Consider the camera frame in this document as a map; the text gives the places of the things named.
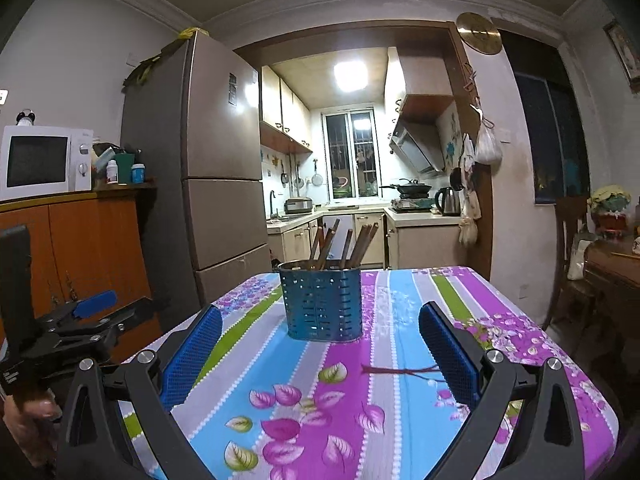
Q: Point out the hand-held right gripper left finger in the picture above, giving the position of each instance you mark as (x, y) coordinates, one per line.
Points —
(192, 355)

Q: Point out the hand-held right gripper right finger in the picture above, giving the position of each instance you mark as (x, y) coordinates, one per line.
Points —
(447, 355)

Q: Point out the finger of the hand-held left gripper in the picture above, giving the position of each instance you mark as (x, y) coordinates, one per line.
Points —
(135, 312)
(95, 304)

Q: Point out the perforated metal utensil holder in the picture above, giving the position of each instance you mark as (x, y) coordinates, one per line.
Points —
(320, 305)

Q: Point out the bunch of brown chopsticks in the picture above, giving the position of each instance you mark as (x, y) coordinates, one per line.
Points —
(348, 245)

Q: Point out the person's left hand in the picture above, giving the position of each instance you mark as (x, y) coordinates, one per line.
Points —
(35, 414)

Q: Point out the orange wooden cabinet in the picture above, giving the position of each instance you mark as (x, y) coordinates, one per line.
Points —
(90, 250)

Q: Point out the floral striped tablecloth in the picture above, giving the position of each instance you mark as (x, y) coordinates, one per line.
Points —
(350, 400)

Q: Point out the beige kitchen base cabinets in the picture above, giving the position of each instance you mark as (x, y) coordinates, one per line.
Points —
(425, 245)

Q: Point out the white bottle red label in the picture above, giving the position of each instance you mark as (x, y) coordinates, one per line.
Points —
(112, 172)

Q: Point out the hanging mesh bags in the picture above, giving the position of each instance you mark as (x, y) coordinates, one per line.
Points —
(470, 220)

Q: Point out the small blue white bottle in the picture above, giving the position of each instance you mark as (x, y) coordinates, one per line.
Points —
(138, 174)

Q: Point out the white microwave oven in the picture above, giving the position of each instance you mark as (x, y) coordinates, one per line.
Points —
(75, 160)

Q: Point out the green box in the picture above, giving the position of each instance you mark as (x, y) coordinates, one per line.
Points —
(125, 165)

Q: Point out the steel electric kettle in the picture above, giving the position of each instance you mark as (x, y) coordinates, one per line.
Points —
(448, 202)

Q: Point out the gas stove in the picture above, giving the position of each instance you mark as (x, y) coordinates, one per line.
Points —
(412, 205)

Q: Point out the small white black gadget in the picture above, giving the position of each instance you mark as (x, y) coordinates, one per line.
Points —
(25, 118)

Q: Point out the black wok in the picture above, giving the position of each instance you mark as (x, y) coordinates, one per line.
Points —
(412, 189)

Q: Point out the black sink faucet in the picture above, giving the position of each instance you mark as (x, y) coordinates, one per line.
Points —
(272, 202)

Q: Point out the black hanging pan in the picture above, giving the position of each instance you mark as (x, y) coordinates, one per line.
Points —
(455, 179)

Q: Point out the dark wooden sideboard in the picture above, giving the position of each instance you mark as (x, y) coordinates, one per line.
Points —
(612, 280)

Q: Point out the silver countertop appliance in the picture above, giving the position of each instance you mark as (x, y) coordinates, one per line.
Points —
(299, 206)

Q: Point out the dark wooden chair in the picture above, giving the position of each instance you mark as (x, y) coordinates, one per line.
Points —
(570, 215)

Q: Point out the brown metallic refrigerator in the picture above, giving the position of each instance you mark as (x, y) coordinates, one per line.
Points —
(220, 135)

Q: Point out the small hanging cloth bag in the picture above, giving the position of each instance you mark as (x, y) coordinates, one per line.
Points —
(468, 157)

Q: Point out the small hanging pan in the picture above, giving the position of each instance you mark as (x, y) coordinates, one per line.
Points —
(284, 177)

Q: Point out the hanging kitchen ladle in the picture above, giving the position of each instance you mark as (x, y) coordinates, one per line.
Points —
(299, 180)

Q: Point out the steel range hood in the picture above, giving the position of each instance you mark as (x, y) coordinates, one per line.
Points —
(415, 147)

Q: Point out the white hanging plastic bag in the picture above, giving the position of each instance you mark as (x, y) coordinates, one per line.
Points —
(487, 147)

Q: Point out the round hanging strainer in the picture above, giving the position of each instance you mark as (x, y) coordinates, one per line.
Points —
(316, 178)

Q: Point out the barred kitchen window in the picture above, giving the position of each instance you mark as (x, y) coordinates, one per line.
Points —
(350, 155)

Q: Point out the yellow flower bouquet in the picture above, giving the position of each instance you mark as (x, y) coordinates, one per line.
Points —
(609, 200)

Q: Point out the dark room window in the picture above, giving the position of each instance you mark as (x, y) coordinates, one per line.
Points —
(550, 135)

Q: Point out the dark refrigerator label sticker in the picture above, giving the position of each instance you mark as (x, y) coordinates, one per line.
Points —
(233, 90)

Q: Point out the beige upper kitchen cabinets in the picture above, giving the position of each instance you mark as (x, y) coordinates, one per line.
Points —
(285, 110)
(425, 80)

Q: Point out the square ceiling light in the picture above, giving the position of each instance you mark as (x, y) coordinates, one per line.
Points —
(351, 76)

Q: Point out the white wall switch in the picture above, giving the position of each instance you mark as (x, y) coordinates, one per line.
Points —
(131, 59)

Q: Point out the round gold wall clock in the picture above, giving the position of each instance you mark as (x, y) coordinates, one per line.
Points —
(478, 33)

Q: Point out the framed wall picture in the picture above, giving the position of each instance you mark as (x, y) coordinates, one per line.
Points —
(622, 52)

